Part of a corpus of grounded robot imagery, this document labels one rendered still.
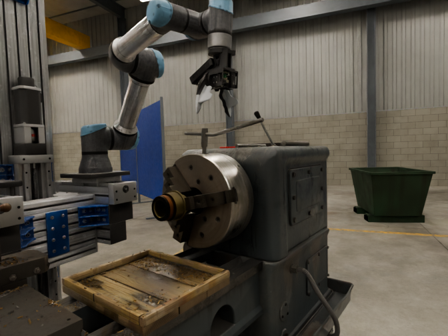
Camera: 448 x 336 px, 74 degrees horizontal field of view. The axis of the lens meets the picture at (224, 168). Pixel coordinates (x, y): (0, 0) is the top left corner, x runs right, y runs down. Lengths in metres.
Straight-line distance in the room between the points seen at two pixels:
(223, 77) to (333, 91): 10.29
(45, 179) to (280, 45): 10.81
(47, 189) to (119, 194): 0.30
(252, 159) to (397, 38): 10.75
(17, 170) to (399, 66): 10.90
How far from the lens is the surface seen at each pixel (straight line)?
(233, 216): 0.92
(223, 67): 0.96
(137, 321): 0.73
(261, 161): 1.01
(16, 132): 1.51
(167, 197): 0.90
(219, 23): 0.99
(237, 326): 1.04
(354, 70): 11.29
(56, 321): 0.62
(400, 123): 11.08
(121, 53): 1.25
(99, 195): 1.48
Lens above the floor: 1.24
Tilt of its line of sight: 3 degrees down
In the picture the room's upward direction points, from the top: 2 degrees counter-clockwise
